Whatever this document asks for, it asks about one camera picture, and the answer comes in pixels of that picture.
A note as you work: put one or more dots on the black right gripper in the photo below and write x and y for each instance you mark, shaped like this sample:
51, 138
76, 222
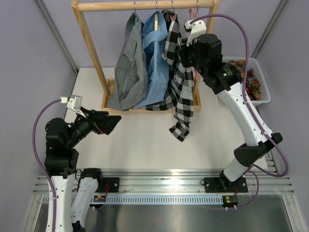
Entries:
186, 50

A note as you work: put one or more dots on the wooden hanger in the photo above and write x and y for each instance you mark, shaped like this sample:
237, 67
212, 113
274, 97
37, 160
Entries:
156, 19

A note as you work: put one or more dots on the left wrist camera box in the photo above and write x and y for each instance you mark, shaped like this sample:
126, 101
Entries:
75, 103

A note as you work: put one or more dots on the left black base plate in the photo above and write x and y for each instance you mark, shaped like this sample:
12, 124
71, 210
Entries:
111, 184

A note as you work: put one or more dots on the blue shirt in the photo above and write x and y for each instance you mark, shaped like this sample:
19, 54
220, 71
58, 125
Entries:
153, 44

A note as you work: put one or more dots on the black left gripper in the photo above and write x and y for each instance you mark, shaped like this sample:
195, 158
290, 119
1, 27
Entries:
101, 121

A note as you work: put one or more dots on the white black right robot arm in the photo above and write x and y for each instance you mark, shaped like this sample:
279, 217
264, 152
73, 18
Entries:
204, 54

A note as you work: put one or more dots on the empty pink hanger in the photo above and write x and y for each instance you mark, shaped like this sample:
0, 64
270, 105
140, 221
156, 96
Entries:
193, 11

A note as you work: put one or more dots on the aluminium mounting rail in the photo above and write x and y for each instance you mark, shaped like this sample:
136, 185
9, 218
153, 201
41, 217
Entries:
176, 182

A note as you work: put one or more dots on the grey shirt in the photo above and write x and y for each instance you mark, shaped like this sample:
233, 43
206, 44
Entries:
131, 79

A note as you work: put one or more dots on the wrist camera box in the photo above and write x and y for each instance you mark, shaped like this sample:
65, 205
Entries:
196, 29
75, 103

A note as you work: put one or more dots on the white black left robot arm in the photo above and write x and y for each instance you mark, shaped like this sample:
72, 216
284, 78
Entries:
64, 213

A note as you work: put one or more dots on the slotted grey cable duct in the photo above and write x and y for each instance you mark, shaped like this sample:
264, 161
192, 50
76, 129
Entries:
159, 199

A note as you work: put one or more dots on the wooden clothes rack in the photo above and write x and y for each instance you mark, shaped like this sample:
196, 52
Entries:
108, 85

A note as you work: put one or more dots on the red plaid shirt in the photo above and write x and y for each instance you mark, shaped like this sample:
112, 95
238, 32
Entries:
252, 85

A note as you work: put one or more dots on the pink hanger with chrome hook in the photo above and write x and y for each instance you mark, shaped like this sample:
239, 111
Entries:
171, 13

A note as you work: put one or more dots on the black white checkered shirt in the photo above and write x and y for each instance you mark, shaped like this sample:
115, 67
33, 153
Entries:
179, 93

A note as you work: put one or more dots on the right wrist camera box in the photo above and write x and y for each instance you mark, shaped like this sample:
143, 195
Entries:
196, 29

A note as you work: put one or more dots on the white plastic basket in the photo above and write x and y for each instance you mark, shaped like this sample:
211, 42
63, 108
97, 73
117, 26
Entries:
253, 63

